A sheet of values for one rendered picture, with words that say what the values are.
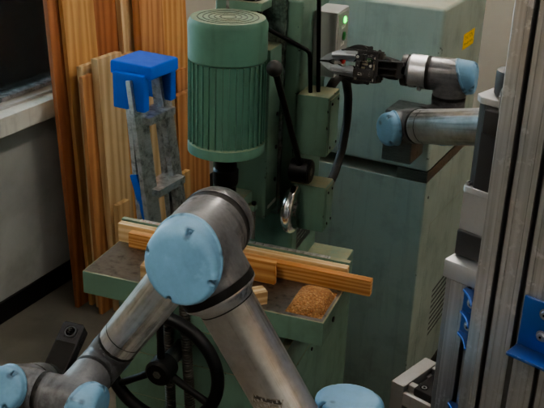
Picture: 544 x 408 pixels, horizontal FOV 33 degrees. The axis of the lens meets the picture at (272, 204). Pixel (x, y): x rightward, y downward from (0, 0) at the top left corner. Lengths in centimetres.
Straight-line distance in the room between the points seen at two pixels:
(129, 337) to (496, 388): 61
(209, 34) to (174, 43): 214
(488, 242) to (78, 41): 240
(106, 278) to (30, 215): 162
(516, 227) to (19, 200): 261
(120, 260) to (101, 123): 132
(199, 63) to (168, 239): 78
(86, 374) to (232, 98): 72
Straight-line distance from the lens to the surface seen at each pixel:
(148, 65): 296
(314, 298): 207
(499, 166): 139
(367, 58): 211
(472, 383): 156
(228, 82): 200
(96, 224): 367
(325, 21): 226
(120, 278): 220
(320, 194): 226
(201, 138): 205
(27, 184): 375
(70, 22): 354
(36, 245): 388
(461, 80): 208
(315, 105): 221
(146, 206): 307
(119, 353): 162
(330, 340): 253
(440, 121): 192
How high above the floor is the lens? 195
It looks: 24 degrees down
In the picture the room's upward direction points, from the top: 2 degrees clockwise
